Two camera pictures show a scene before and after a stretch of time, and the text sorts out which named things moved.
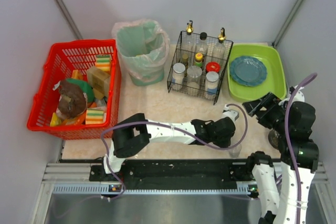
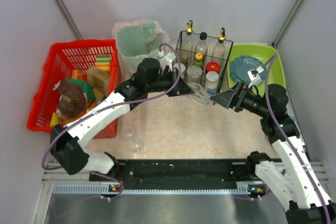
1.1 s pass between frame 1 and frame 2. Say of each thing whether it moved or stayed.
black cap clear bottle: stayed
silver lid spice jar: stayed
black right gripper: moved
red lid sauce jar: stayed
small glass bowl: moved
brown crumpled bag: stayed
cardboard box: stayed
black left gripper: moved
